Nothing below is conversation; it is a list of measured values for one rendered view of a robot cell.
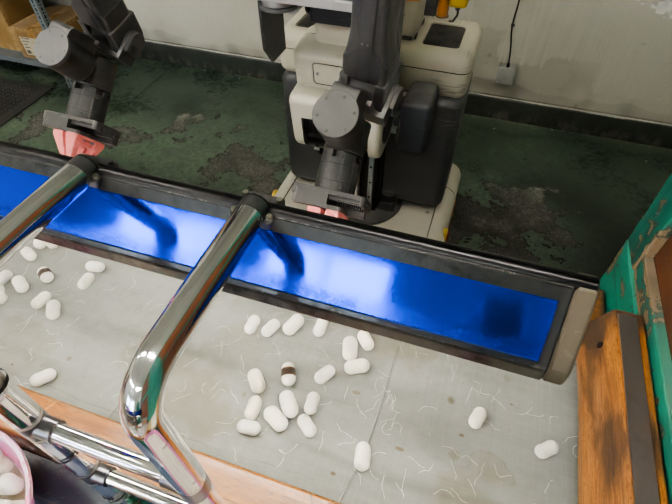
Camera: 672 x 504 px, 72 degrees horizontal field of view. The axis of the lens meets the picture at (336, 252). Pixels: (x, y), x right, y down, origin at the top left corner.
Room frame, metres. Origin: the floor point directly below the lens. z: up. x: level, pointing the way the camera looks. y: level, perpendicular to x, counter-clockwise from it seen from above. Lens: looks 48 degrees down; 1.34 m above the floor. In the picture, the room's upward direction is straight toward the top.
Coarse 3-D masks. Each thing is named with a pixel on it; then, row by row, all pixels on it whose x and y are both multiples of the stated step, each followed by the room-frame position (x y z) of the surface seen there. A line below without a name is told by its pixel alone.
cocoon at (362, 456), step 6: (360, 444) 0.21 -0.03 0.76; (366, 444) 0.21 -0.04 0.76; (360, 450) 0.20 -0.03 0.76; (366, 450) 0.20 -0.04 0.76; (354, 456) 0.20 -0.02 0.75; (360, 456) 0.19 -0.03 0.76; (366, 456) 0.19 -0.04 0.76; (354, 462) 0.19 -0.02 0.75; (360, 462) 0.19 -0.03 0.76; (366, 462) 0.19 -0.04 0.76; (360, 468) 0.18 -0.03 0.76; (366, 468) 0.18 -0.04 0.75
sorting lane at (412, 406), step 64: (64, 256) 0.53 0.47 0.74; (0, 320) 0.40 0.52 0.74; (64, 320) 0.40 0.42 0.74; (128, 320) 0.40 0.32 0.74; (64, 384) 0.30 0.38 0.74; (192, 384) 0.30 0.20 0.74; (320, 384) 0.30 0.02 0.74; (384, 384) 0.30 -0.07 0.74; (448, 384) 0.30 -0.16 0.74; (512, 384) 0.30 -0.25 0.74; (576, 384) 0.30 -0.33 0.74; (192, 448) 0.21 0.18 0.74; (256, 448) 0.21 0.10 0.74; (320, 448) 0.21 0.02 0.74; (384, 448) 0.21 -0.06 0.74; (448, 448) 0.21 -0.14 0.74; (512, 448) 0.21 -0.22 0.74; (576, 448) 0.21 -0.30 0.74
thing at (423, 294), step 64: (0, 192) 0.31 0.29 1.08; (128, 192) 0.28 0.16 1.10; (192, 192) 0.27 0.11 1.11; (128, 256) 0.25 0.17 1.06; (192, 256) 0.24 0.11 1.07; (256, 256) 0.23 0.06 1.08; (320, 256) 0.22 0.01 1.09; (384, 256) 0.21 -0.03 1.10; (448, 256) 0.21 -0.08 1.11; (384, 320) 0.19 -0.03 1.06; (448, 320) 0.18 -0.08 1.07; (512, 320) 0.17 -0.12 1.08; (576, 320) 0.17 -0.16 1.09
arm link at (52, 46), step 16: (48, 32) 0.69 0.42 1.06; (64, 32) 0.69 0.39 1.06; (80, 32) 0.70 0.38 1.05; (128, 32) 0.76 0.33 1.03; (48, 48) 0.67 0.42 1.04; (64, 48) 0.67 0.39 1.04; (80, 48) 0.69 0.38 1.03; (96, 48) 0.75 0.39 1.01; (128, 48) 0.74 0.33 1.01; (48, 64) 0.65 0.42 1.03; (64, 64) 0.66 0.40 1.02; (80, 64) 0.68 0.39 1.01; (128, 64) 0.75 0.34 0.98; (80, 80) 0.69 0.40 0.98
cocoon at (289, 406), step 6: (288, 390) 0.28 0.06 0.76; (282, 396) 0.27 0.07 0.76; (288, 396) 0.27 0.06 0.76; (294, 396) 0.27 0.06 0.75; (282, 402) 0.26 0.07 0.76; (288, 402) 0.26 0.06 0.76; (294, 402) 0.26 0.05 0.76; (282, 408) 0.26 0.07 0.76; (288, 408) 0.25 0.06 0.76; (294, 408) 0.25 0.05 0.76; (288, 414) 0.25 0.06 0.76; (294, 414) 0.25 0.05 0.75
